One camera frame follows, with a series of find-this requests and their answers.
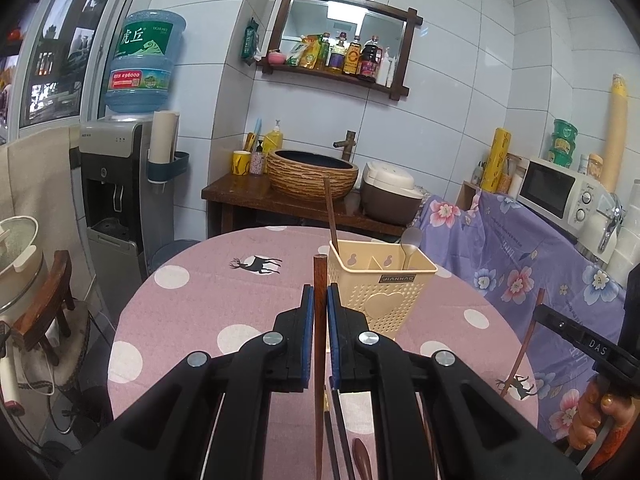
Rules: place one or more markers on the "green glass bottle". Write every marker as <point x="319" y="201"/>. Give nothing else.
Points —
<point x="325" y="52"/>

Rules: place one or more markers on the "blue-grey cup holder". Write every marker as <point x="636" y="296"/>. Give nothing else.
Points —
<point x="170" y="170"/>

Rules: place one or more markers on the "yellow lidded jar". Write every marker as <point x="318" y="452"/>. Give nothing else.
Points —
<point x="595" y="167"/>

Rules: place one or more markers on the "light wooden shelf box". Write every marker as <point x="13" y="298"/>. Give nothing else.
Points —
<point x="467" y="197"/>

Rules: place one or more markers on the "white brown rice cooker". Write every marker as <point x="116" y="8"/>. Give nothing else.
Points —
<point x="390" y="195"/>

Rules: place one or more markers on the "beige cloth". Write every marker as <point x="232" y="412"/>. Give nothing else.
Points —
<point x="40" y="185"/>

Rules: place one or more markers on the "white microwave oven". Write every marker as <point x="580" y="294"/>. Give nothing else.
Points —
<point x="545" y="190"/>

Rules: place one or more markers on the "pink small bowl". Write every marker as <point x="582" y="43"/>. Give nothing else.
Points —
<point x="276" y="58"/>

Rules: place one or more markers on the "person's right hand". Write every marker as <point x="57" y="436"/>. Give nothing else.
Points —
<point x="590" y="420"/>

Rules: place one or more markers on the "brown wooden chopstick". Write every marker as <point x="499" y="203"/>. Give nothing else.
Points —
<point x="320" y="270"/>
<point x="330" y="215"/>
<point x="521" y="357"/>

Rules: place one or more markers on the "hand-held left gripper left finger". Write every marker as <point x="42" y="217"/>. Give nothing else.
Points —
<point x="309" y="335"/>

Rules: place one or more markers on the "yellow dish soap bottle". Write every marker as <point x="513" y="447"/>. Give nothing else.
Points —
<point x="273" y="142"/>

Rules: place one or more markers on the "tall cream paper roll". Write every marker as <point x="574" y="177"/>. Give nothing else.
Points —
<point x="614" y="135"/>

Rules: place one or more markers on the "dark soy sauce bottle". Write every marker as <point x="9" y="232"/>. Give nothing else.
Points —
<point x="369" y="62"/>

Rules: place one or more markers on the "purple label oil bottle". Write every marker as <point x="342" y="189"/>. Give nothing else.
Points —
<point x="337" y="57"/>

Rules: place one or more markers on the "blue plastic stool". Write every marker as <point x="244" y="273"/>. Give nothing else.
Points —
<point x="172" y="255"/>

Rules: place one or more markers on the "beige plastic utensil holder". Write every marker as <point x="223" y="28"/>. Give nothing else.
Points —
<point x="395" y="305"/>

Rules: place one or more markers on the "yellow mug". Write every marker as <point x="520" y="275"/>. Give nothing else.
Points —
<point x="241" y="164"/>

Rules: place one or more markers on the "wooden framed mirror shelf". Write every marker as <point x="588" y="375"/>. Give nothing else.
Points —
<point x="350" y="15"/>

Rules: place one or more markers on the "woven sink basin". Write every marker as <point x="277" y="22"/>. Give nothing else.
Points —
<point x="310" y="182"/>

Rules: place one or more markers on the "chrome metal fixture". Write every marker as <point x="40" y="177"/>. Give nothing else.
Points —
<point x="611" y="225"/>

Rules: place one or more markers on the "yellow seasoning pouch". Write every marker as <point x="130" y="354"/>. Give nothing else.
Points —
<point x="310" y="52"/>

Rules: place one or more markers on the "dark wooden chair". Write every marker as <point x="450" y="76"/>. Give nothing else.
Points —
<point x="50" y="285"/>

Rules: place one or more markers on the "pink polka-dot tablecloth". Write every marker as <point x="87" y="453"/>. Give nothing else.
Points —
<point x="200" y="310"/>

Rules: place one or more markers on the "purple floral cloth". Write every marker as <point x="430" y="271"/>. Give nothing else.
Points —
<point x="500" y="260"/>

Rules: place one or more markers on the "green hanging packet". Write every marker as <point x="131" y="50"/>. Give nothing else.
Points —
<point x="249" y="42"/>

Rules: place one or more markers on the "grey water dispenser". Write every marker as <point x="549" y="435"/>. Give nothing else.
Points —
<point x="110" y="185"/>

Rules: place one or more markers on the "blue water bottle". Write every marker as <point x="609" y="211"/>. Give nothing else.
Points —
<point x="145" y="60"/>

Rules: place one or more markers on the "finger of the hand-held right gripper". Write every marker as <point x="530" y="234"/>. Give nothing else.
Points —
<point x="555" y="322"/>

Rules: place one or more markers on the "dark wooden spoon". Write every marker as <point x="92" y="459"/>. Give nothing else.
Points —
<point x="362" y="460"/>

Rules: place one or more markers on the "dark wooden sink table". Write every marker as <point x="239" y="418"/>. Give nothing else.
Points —
<point x="235" y="195"/>

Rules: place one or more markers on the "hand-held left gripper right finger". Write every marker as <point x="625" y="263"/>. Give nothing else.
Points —
<point x="334" y="340"/>

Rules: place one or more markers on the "metal spoon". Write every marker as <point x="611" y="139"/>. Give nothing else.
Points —
<point x="411" y="240"/>

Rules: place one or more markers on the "yellow wrap roll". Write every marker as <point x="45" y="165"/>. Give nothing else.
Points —
<point x="495" y="160"/>

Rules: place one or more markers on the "yellow label sauce bottle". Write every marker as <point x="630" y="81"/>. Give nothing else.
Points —
<point x="352" y="60"/>

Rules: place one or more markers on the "white pot with lid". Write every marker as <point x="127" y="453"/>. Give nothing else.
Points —
<point x="20" y="260"/>

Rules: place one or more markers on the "bamboo style faucet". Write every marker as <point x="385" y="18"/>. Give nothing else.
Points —
<point x="346" y="142"/>

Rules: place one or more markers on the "white paper cup stack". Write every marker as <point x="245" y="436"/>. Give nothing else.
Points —
<point x="164" y="135"/>

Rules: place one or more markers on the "glass window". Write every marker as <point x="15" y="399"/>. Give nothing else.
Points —
<point x="75" y="45"/>

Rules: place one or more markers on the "white squeeze bottle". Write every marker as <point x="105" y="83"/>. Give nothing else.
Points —
<point x="381" y="72"/>

